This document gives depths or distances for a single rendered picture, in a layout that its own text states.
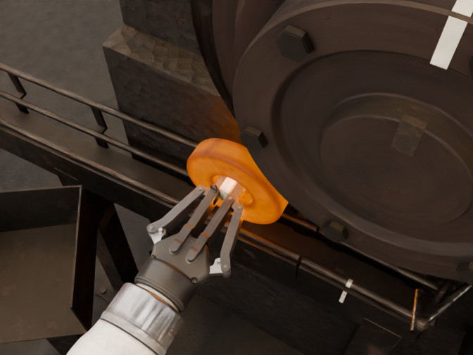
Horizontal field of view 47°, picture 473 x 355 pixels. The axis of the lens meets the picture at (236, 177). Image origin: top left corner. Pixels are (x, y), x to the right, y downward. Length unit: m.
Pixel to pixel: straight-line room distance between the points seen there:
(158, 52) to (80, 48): 1.37
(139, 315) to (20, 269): 0.38
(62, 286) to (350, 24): 0.72
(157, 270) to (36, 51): 1.65
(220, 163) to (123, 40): 0.26
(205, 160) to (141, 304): 0.22
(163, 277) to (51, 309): 0.31
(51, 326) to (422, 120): 0.71
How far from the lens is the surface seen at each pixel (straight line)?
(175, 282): 0.67
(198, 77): 0.80
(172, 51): 0.84
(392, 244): 0.50
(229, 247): 0.71
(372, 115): 0.38
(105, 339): 0.65
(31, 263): 0.99
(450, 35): 0.33
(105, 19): 2.31
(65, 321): 0.93
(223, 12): 0.49
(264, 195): 0.74
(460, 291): 0.64
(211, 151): 0.73
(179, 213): 0.74
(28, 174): 1.87
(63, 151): 1.01
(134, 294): 0.67
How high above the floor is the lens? 1.45
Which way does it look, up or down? 56 degrees down
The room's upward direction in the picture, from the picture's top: straight up
